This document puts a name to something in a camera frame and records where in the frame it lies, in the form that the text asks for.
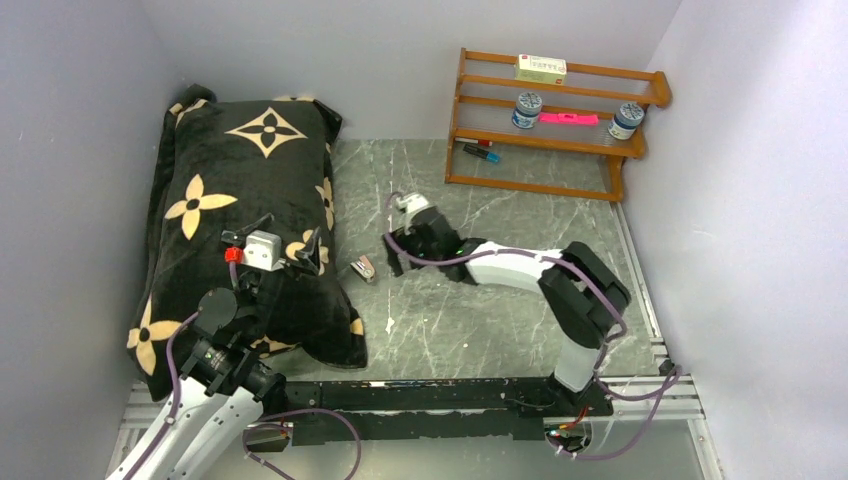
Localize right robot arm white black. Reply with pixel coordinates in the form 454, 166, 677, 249
383, 207, 631, 415

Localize right blue white jar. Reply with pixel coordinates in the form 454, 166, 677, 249
607, 102, 645, 141

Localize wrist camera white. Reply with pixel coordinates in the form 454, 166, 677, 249
242, 230, 285, 272
393, 192, 431, 217

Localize red white marker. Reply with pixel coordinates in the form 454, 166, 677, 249
454, 138, 493, 148

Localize black pillowcase with beige flowers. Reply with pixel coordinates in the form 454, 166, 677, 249
126, 85, 368, 401

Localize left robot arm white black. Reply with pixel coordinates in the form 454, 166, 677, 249
110, 213, 319, 479

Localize wooden shelf rack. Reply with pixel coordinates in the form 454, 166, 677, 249
444, 48, 672, 202

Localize blue white jar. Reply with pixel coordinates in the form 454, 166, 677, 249
511, 92, 543, 129
607, 102, 645, 141

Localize left blue white jar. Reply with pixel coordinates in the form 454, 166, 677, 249
511, 92, 543, 129

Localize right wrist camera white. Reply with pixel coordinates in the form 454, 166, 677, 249
393, 192, 431, 217

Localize pink highlighter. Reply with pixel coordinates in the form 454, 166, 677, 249
538, 113, 599, 126

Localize white green box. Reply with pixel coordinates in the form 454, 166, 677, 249
514, 54, 567, 86

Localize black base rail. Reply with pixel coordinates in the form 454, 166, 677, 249
245, 377, 613, 453

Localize black blue marker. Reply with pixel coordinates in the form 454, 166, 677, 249
463, 143, 500, 164

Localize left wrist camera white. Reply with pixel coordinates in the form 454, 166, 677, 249
242, 230, 285, 272

